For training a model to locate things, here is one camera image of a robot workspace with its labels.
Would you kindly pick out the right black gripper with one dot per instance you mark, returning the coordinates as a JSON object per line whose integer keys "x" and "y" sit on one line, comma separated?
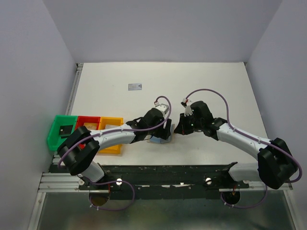
{"x": 182, "y": 128}

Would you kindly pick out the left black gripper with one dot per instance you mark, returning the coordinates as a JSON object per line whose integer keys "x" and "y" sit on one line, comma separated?
{"x": 164, "y": 133}

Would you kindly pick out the beige card holder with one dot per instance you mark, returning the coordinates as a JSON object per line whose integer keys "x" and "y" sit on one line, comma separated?
{"x": 156, "y": 140}

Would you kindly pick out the silver credit card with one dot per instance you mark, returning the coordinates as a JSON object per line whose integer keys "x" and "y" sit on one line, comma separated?
{"x": 134, "y": 87}

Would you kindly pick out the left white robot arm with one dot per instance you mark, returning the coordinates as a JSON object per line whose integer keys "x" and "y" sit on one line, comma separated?
{"x": 77, "y": 152}

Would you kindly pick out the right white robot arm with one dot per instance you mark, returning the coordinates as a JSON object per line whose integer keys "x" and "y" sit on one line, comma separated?
{"x": 273, "y": 165}

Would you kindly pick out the card in yellow bin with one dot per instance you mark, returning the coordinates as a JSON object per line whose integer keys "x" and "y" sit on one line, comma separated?
{"x": 110, "y": 126}

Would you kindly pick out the yellow plastic bin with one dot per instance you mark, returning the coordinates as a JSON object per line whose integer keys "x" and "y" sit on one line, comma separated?
{"x": 116, "y": 149}

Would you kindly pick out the tan item in red bin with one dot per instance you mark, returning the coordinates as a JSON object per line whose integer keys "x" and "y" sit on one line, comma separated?
{"x": 90, "y": 126}

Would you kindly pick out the red plastic bin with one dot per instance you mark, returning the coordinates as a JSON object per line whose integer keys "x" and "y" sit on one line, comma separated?
{"x": 90, "y": 122}

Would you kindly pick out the black item in green bin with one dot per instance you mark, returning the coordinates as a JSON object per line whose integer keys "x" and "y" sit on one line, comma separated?
{"x": 65, "y": 131}

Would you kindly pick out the green plastic bin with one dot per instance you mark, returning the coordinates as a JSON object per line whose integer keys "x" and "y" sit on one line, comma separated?
{"x": 53, "y": 139}

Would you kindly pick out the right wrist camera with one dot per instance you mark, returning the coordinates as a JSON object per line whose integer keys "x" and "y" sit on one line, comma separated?
{"x": 186, "y": 103}

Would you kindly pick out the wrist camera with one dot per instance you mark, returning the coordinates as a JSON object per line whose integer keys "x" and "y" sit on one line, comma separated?
{"x": 163, "y": 108}
{"x": 186, "y": 103}

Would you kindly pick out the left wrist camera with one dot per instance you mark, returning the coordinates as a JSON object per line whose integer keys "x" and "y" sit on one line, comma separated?
{"x": 163, "y": 108}

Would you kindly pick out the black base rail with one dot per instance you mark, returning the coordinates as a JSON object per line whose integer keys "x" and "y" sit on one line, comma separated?
{"x": 164, "y": 182}

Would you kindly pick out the aluminium side rail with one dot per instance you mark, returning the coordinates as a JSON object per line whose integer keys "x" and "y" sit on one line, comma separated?
{"x": 79, "y": 68}

